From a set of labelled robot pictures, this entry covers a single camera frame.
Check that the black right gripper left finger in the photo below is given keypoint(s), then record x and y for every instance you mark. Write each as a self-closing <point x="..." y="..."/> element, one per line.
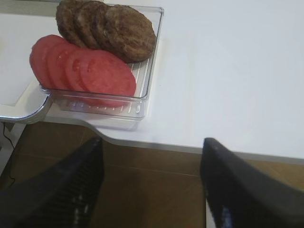
<point x="63" y="196"/>

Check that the leftmost red tomato slice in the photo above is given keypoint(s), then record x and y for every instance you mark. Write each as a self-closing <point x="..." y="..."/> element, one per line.
<point x="38" y="58"/>

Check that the clear patty and tomato container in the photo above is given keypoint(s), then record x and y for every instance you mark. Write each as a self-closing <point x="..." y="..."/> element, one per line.
<point x="133" y="107"/>

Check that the front red tomato slice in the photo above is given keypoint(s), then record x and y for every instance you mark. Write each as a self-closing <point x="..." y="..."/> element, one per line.
<point x="104" y="73"/>

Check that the red tomato slice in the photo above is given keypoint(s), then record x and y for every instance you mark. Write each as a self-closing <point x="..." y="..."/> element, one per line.
<point x="72" y="69"/>
<point x="38" y="58"/>
<point x="104" y="73"/>
<point x="56" y="59"/>

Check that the large silver metal tray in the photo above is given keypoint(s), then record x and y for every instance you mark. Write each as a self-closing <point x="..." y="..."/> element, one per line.
<point x="21" y="98"/>

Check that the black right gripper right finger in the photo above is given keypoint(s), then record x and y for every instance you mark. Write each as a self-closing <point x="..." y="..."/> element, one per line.
<point x="240" y="196"/>

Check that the leftmost brown meat patty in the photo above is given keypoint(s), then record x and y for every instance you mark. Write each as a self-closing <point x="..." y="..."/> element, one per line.
<point x="65" y="21"/>

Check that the brown meat patty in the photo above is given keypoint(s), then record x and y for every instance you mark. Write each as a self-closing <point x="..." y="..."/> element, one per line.
<point x="65" y="21"/>
<point x="130" y="32"/>
<point x="83" y="19"/>
<point x="98" y="29"/>

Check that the front brown meat patty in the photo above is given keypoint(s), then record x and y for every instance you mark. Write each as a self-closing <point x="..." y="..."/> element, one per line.
<point x="130" y="32"/>

